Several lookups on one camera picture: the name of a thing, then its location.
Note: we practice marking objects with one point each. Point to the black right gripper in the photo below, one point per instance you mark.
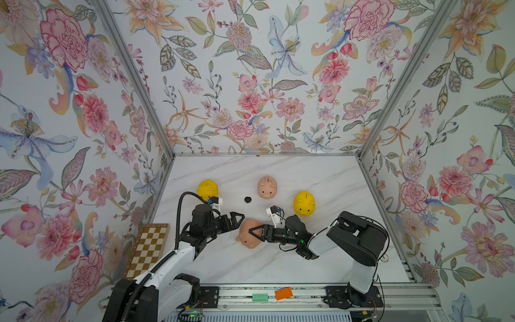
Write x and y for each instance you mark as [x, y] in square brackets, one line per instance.
[261, 239]

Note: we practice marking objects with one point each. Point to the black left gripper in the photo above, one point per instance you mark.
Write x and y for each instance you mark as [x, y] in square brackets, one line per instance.
[234, 226]

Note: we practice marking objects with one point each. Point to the pink piggy bank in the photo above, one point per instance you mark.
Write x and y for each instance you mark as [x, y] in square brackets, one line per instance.
[244, 237]
[267, 187]

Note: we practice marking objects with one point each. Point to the yellow piggy bank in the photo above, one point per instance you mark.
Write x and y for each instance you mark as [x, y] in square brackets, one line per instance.
[207, 189]
[304, 204]

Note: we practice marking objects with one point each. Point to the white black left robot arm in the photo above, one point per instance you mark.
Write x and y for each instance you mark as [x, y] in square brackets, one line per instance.
[162, 289]

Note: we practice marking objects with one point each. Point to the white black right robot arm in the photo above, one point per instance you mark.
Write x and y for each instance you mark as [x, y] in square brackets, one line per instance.
[362, 238]

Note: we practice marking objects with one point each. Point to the orange tag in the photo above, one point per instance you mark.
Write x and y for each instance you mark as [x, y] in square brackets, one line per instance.
[284, 293]

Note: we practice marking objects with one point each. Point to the green terminal block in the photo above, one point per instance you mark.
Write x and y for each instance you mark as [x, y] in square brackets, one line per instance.
[260, 297]

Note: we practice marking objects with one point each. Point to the wooden checker board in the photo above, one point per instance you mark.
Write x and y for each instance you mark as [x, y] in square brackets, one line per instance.
[148, 249]

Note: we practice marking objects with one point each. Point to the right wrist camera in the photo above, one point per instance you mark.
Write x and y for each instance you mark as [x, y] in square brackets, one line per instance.
[276, 215]

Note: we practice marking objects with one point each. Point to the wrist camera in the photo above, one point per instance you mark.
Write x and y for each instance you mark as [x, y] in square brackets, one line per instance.
[276, 215]
[215, 203]

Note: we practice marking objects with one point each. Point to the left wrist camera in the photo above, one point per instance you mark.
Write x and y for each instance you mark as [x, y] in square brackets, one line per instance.
[215, 203]

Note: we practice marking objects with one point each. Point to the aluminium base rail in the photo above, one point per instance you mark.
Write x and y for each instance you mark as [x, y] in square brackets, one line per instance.
[314, 297]

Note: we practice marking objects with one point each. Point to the aluminium frame corner post left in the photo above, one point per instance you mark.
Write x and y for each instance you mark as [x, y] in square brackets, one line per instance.
[107, 17]

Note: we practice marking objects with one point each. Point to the aluminium frame corner post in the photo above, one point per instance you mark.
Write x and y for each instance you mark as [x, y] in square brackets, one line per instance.
[429, 36]
[107, 17]

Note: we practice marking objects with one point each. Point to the aluminium frame corner post right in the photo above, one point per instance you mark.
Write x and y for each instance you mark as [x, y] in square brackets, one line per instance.
[429, 36]

